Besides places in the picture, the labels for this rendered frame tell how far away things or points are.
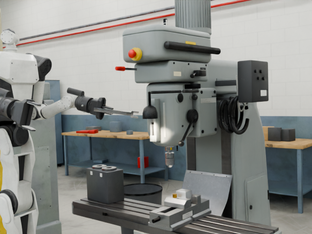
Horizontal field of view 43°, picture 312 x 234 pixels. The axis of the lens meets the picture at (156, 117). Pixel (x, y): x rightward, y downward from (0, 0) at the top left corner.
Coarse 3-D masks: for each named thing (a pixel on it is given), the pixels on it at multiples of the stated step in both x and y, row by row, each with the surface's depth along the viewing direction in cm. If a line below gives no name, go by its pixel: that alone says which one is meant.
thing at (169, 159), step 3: (165, 156) 204; (168, 156) 203; (171, 156) 203; (165, 159) 204; (168, 159) 203; (171, 159) 203; (174, 159) 205; (165, 162) 205; (168, 162) 203; (171, 162) 203; (174, 162) 205
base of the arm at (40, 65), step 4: (44, 60) 224; (48, 60) 227; (40, 64) 222; (44, 64) 224; (48, 64) 228; (40, 68) 222; (44, 68) 225; (48, 68) 229; (40, 72) 223; (44, 72) 226; (48, 72) 230; (40, 76) 225; (44, 76) 227
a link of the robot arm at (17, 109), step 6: (6, 102) 170; (12, 102) 170; (18, 102) 168; (24, 102) 166; (0, 108) 171; (6, 108) 168; (12, 108) 169; (18, 108) 168; (24, 108) 166; (30, 108) 169; (6, 114) 169; (12, 114) 169; (18, 114) 167; (24, 114) 167; (30, 114) 170; (18, 120) 167; (24, 120) 169; (30, 120) 171
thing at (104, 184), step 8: (88, 168) 245; (96, 168) 241; (104, 168) 236; (112, 168) 235; (88, 176) 244; (96, 176) 238; (104, 176) 231; (112, 176) 232; (120, 176) 236; (88, 184) 244; (96, 184) 238; (104, 184) 232; (112, 184) 232; (120, 184) 236; (88, 192) 245; (96, 192) 239; (104, 192) 232; (112, 192) 232; (120, 192) 236; (96, 200) 239; (104, 200) 233; (112, 200) 232; (120, 200) 236
